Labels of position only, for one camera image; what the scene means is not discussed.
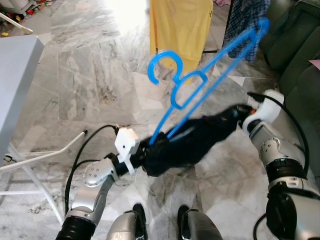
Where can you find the robot left leg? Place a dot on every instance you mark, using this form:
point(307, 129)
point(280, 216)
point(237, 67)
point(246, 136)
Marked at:
point(125, 227)

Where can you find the white drawer cart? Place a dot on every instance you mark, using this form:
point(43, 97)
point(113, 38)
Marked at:
point(17, 6)

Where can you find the navy garment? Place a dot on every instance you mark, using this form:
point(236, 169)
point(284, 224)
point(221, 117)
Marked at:
point(190, 145)

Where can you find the pink cushion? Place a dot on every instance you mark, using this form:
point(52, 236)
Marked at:
point(315, 64)

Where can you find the yellow shirt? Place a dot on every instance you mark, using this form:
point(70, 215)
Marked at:
point(180, 25)

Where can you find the white plastic pole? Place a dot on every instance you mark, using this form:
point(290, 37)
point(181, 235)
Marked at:
point(15, 22)

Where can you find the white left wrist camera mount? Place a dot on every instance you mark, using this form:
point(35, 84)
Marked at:
point(125, 142)

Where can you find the robot leg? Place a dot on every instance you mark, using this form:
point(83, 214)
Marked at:
point(200, 227)
point(125, 227)

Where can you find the blue plaid shirt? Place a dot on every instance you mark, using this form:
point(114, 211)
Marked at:
point(245, 20)

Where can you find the green leather sofa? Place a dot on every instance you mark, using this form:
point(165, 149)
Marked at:
point(295, 30)

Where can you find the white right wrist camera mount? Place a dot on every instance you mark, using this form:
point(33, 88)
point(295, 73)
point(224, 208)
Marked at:
point(270, 107)

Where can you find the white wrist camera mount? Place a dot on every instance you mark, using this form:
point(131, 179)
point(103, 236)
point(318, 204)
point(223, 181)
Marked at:
point(270, 107)
point(125, 142)

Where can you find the robot right leg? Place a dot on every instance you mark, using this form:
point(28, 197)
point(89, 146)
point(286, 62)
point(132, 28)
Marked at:
point(200, 227)

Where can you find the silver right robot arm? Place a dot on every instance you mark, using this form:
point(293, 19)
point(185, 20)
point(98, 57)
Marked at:
point(280, 160)

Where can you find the blue plastic hanger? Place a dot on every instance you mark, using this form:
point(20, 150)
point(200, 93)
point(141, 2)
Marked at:
point(165, 53)

